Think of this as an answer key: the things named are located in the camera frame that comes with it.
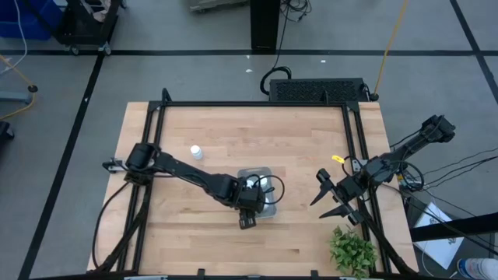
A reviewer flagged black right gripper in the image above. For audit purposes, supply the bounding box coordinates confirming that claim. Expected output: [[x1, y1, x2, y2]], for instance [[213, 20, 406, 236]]
[[310, 167, 369, 226]]

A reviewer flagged clear plastic tray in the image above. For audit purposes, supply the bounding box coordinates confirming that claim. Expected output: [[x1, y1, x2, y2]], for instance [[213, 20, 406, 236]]
[[236, 166, 278, 219]]

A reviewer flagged green artificial plant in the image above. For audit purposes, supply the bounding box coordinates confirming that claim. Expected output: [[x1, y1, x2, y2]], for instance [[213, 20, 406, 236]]
[[328, 224, 379, 280]]

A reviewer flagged black perforated computer case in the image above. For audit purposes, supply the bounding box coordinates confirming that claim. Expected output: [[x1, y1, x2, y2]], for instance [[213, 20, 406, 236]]
[[268, 77, 370, 104]]

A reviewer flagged white paper sheet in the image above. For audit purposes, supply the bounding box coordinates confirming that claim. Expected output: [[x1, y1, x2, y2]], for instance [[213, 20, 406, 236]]
[[412, 201, 466, 270]]

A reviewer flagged black metal beam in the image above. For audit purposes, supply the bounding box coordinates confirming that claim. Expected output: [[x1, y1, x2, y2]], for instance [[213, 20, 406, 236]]
[[410, 212, 498, 242]]

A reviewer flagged white blue shoe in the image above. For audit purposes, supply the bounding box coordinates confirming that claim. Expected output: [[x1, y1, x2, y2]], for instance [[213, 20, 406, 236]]
[[457, 257, 498, 280]]

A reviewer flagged black tower box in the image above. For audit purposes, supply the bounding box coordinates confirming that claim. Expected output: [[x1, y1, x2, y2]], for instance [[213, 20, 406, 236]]
[[250, 0, 282, 51]]

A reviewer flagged black wheeled cart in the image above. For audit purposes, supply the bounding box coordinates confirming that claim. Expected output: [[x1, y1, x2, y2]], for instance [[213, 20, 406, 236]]
[[54, 0, 125, 55]]

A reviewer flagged blue plastic bin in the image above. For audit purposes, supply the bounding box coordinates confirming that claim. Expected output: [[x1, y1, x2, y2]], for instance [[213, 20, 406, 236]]
[[0, 0, 63, 41]]

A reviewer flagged black metal table frame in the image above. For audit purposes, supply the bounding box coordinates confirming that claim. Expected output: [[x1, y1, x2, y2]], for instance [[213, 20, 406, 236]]
[[87, 87, 419, 280]]

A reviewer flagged black coiled floor cable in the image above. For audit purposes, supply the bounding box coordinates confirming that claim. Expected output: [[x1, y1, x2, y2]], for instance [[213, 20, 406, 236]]
[[259, 7, 293, 96]]

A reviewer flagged long yellow cable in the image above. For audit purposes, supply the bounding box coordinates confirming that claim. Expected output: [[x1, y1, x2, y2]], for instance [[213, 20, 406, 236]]
[[371, 0, 410, 101]]

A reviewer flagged yellow cable with black foot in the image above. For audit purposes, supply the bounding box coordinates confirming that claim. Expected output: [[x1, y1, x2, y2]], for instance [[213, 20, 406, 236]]
[[0, 54, 39, 121]]

